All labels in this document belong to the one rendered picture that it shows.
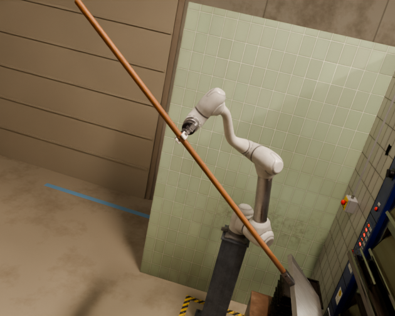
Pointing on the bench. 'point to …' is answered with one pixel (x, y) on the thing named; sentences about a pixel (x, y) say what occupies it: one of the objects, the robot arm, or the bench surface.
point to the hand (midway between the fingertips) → (181, 137)
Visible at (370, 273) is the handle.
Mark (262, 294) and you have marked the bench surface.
